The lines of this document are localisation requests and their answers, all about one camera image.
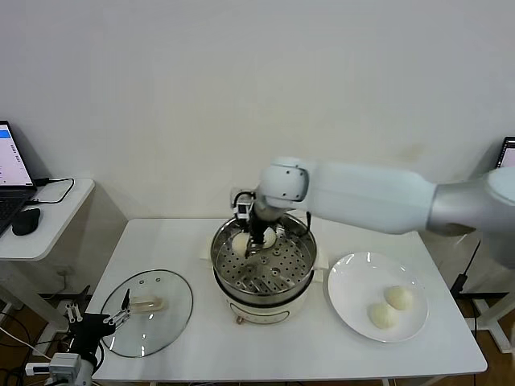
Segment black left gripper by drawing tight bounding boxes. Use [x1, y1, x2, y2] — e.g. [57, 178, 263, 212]
[65, 285, 133, 355]

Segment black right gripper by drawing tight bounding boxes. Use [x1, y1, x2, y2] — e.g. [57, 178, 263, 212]
[243, 215, 270, 258]

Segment glass lid with cream handle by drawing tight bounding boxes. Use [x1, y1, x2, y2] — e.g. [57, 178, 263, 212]
[98, 269, 195, 359]

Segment stainless steel steamer basket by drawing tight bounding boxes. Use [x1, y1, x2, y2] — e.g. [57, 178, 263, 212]
[200, 208, 330, 302]

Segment cream electric cooker pot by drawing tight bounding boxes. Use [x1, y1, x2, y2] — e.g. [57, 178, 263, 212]
[212, 268, 325, 326]

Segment white side table with mouse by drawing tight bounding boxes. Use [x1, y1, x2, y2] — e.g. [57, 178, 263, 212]
[0, 178, 97, 335]

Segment white round plate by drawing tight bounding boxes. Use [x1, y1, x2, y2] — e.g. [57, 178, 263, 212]
[327, 252, 429, 343]

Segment black computer mouse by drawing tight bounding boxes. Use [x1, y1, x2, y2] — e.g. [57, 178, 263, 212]
[10, 207, 42, 236]

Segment laptop with white screen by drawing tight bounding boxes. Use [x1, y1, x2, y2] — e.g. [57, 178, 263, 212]
[0, 119, 38, 238]

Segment white side table with label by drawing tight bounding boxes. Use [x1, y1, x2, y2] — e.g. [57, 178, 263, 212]
[458, 236, 515, 355]

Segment laptop with dark screen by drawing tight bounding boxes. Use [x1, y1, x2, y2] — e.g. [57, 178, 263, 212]
[496, 136, 515, 170]

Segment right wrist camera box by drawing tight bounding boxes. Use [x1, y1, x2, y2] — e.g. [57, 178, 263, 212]
[233, 191, 257, 220]

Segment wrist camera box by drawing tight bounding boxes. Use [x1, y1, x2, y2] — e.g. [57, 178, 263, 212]
[233, 191, 257, 220]
[26, 352, 81, 380]

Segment white wall socket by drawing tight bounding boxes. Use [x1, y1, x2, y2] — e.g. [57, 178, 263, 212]
[54, 263, 76, 282]

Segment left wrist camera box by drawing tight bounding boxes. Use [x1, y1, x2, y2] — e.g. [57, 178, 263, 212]
[26, 352, 81, 380]

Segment black laptop charger cable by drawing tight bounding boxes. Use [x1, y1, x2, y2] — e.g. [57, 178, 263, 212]
[30, 177, 76, 207]

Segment black cable with adapter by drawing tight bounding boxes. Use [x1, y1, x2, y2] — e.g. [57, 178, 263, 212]
[450, 239, 483, 297]

